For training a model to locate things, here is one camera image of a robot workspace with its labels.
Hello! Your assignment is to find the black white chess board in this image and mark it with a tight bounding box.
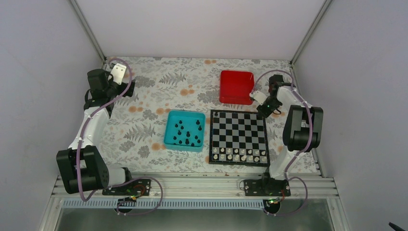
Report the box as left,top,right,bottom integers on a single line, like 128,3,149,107
209,110,270,167

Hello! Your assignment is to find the right aluminium corner post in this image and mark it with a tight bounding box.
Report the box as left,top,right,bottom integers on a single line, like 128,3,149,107
290,0,333,66

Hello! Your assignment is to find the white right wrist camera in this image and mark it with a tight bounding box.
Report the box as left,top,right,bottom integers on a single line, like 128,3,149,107
249,90,267,105

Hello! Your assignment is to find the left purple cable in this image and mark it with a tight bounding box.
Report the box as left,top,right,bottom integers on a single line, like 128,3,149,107
75,58,164,217

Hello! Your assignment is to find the white chess pieces row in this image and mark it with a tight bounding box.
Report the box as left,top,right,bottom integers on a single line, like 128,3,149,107
210,147,268,164

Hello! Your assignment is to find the aluminium rail frame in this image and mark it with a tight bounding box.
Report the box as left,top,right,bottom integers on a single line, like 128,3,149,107
39,173,350,231

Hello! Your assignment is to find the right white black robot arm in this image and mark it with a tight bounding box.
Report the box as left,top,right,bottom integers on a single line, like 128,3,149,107
250,74,324,196

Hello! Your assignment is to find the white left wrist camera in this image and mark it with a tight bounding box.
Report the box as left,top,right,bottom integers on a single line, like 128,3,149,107
110,63,127,85

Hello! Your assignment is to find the teal plastic tray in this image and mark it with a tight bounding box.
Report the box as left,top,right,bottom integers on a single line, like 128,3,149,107
164,110,205,152

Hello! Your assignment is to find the purple cable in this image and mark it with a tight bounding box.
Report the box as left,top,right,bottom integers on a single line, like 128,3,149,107
253,69,308,217
75,58,164,217

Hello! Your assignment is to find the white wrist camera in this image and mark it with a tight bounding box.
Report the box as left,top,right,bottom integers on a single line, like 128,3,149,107
249,90,267,105
110,63,127,85

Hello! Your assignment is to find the red plastic tray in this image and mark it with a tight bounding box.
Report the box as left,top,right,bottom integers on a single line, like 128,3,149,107
219,70,255,105

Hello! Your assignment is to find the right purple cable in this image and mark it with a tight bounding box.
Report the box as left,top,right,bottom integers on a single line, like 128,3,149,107
253,69,308,217

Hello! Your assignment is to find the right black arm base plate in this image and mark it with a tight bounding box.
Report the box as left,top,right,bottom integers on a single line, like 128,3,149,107
243,179,291,197

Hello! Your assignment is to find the floral patterned table mat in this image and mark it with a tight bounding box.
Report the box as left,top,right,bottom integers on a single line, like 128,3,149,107
98,57,290,174

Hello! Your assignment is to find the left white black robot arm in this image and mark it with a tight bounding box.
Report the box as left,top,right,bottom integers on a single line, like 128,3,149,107
56,64,135,195

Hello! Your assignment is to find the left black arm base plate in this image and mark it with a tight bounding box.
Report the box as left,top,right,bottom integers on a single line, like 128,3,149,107
102,179,151,197

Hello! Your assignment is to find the aluminium corner frame post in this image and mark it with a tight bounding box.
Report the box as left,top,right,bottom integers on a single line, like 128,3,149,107
68,0,106,64

